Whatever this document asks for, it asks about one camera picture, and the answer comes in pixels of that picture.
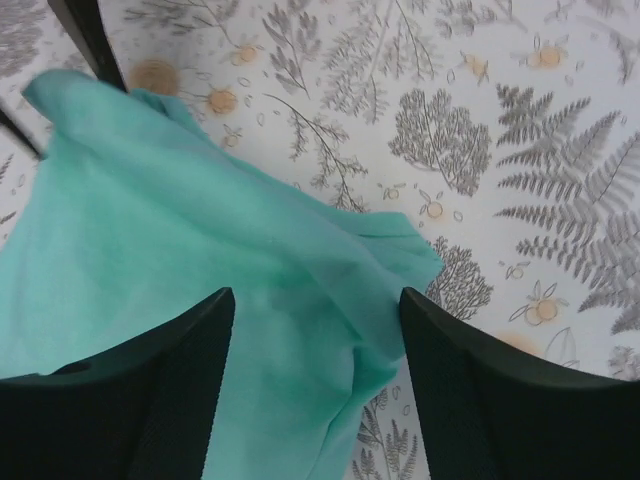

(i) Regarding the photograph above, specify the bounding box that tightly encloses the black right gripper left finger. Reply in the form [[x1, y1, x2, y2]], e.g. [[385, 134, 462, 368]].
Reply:
[[1, 288, 235, 479]]

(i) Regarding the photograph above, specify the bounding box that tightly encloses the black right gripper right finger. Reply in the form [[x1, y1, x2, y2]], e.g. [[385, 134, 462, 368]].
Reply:
[[399, 288, 639, 480]]

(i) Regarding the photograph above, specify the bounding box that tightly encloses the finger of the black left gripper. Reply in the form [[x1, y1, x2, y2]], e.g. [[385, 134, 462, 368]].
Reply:
[[0, 107, 45, 160], [47, 0, 127, 92]]

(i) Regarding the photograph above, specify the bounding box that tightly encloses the teal t shirt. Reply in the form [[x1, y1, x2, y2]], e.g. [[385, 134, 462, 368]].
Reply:
[[1, 70, 442, 479]]

